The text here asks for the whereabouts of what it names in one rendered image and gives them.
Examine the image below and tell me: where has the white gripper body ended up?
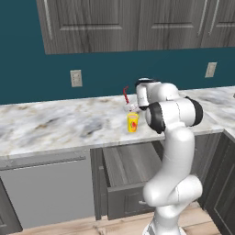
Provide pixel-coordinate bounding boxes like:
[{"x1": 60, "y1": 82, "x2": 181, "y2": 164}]
[{"x1": 123, "y1": 103, "x2": 140, "y2": 113}]

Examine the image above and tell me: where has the red straw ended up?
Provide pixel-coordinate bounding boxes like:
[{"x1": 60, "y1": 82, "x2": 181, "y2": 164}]
[{"x1": 122, "y1": 85, "x2": 130, "y2": 106}]

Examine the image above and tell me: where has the grey open drawer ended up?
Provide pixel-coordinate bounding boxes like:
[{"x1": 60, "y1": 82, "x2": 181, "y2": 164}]
[{"x1": 98, "y1": 141, "x2": 167, "y2": 221}]

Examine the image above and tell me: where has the dark grey corner base cupboard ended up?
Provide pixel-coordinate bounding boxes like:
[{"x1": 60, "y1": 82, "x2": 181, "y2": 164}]
[{"x1": 196, "y1": 130, "x2": 235, "y2": 235}]

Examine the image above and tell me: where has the grey dishwasher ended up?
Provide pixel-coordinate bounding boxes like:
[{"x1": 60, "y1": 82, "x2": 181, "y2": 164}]
[{"x1": 0, "y1": 149, "x2": 96, "y2": 230}]

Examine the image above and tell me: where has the beige wall socket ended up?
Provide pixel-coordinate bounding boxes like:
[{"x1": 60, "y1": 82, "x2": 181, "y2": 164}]
[
  {"x1": 204, "y1": 62, "x2": 218, "y2": 79},
  {"x1": 69, "y1": 69, "x2": 84, "y2": 89}
]

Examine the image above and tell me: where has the wide grey wall cupboard door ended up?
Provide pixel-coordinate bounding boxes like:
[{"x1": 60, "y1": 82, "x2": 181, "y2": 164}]
[{"x1": 36, "y1": 0, "x2": 140, "y2": 56}]

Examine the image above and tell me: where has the silver cupboard handle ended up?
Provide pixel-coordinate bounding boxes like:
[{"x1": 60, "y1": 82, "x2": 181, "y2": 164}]
[
  {"x1": 43, "y1": 0, "x2": 54, "y2": 41},
  {"x1": 208, "y1": 0, "x2": 221, "y2": 36},
  {"x1": 197, "y1": 0, "x2": 209, "y2": 38}
]

